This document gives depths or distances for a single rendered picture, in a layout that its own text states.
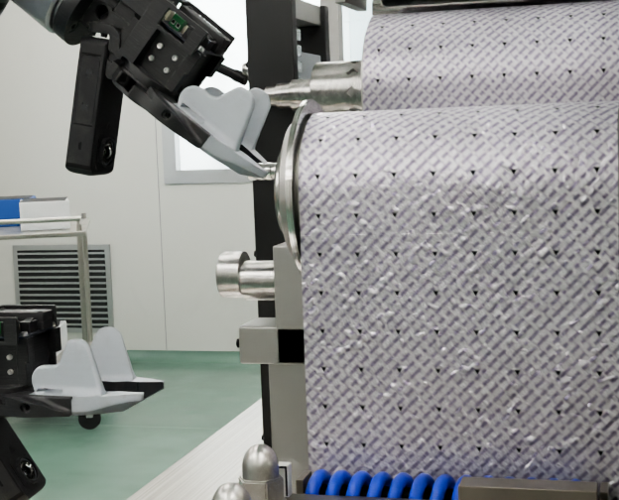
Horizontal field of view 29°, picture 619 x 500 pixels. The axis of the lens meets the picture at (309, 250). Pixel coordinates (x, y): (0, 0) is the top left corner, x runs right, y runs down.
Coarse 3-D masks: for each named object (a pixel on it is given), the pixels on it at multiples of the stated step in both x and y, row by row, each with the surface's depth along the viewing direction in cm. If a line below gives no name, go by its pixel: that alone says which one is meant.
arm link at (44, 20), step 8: (16, 0) 99; (24, 0) 99; (32, 0) 98; (40, 0) 98; (48, 0) 97; (56, 0) 97; (24, 8) 99; (32, 8) 99; (40, 8) 98; (48, 8) 97; (56, 8) 98; (32, 16) 100; (40, 16) 99; (48, 16) 98; (40, 24) 100; (48, 24) 99
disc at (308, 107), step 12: (300, 108) 94; (312, 108) 97; (300, 120) 94; (300, 132) 94; (288, 144) 92; (300, 144) 94; (288, 156) 91; (288, 168) 91; (288, 180) 91; (288, 192) 91; (288, 204) 91; (288, 216) 91; (288, 228) 92; (300, 240) 93; (300, 252) 93; (300, 264) 94
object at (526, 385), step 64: (320, 320) 93; (384, 320) 91; (448, 320) 90; (512, 320) 89; (576, 320) 88; (320, 384) 93; (384, 384) 92; (448, 384) 91; (512, 384) 89; (576, 384) 88; (320, 448) 94; (384, 448) 92; (448, 448) 91; (512, 448) 90; (576, 448) 89
